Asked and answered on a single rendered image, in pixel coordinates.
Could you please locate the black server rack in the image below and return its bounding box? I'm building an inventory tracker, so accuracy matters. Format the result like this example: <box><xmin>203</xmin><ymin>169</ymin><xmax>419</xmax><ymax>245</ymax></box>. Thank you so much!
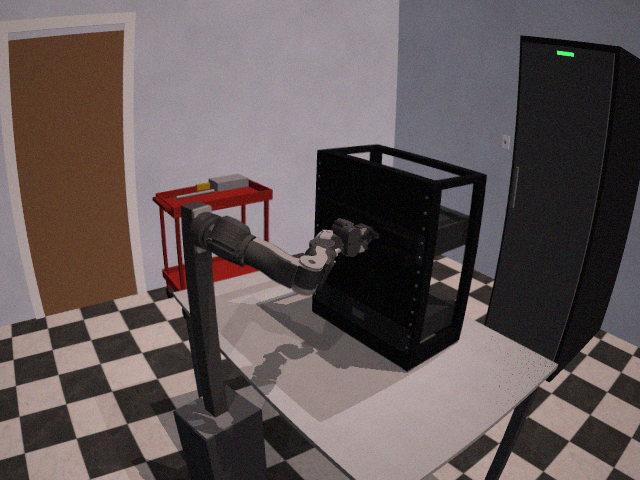
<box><xmin>312</xmin><ymin>144</ymin><xmax>487</xmax><ymax>372</ymax></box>

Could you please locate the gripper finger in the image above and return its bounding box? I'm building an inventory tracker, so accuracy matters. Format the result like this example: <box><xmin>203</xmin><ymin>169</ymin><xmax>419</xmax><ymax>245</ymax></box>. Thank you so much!
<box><xmin>358</xmin><ymin>233</ymin><xmax>379</xmax><ymax>254</ymax></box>
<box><xmin>355</xmin><ymin>223</ymin><xmax>379</xmax><ymax>237</ymax></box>

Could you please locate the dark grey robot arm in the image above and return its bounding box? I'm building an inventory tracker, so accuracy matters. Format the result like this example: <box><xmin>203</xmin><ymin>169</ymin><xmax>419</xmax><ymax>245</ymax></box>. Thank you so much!
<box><xmin>190</xmin><ymin>205</ymin><xmax>342</xmax><ymax>296</ymax></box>

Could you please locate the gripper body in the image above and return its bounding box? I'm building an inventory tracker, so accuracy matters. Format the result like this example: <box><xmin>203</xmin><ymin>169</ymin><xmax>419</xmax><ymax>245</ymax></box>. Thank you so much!
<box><xmin>331</xmin><ymin>218</ymin><xmax>362</xmax><ymax>257</ymax></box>

